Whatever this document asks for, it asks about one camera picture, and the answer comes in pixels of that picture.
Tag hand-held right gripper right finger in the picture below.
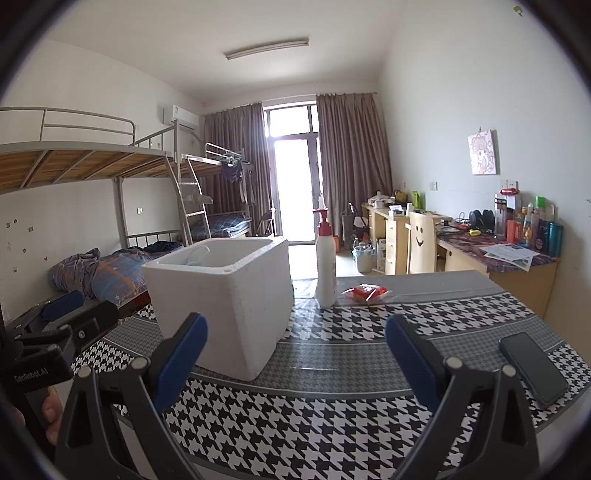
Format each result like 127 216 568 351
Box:
385 314 541 480

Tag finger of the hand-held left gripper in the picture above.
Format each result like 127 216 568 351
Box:
28 300 120 352
9 290 86 333

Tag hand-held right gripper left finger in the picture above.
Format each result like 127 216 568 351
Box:
54 311 209 480

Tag white foam box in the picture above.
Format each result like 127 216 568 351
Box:
141 236 296 382

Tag blue face mask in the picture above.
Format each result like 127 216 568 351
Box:
182 246 212 267

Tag person's left hand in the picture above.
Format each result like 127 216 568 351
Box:
9 385 63 446

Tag blue orange plaid quilt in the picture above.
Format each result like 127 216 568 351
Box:
47 247 183 308

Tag red packet in clear wrap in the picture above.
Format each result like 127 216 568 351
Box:
342 284 391 303

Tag houndstooth tablecloth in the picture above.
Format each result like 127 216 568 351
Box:
69 270 585 480

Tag white bucket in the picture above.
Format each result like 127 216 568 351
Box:
352 244 376 273

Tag wooden smiley face chair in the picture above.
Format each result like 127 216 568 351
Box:
407 211 437 275

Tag white pump bottle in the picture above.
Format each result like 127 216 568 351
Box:
311 196 338 309

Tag black smartphone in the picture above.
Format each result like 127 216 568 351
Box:
499 332 570 407

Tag wooden desk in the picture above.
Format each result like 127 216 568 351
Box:
361 200 559 319

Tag metal bunk bed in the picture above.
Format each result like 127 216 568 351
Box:
182 142 259 241
0 107 213 259

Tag printed papers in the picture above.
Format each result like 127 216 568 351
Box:
478 242 541 271

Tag dark shopping bag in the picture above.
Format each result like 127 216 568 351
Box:
341 205 365 241

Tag dark folding chair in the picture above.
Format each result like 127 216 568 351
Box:
256 208 276 237

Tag row of toiletry bottles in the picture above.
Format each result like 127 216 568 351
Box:
493 189 564 258

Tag hanging dark clothes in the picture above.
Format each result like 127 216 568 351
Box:
221 159 252 204

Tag glass balcony door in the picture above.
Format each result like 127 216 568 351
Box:
264 104 324 245

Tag brown curtain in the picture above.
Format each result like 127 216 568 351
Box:
203 102 275 236
316 92 394 232

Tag white air conditioner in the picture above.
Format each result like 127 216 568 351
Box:
163 105 199 130

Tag ceiling tube light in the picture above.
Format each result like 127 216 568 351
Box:
224 37 309 61

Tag pink wall picture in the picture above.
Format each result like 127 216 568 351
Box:
467 130 499 176

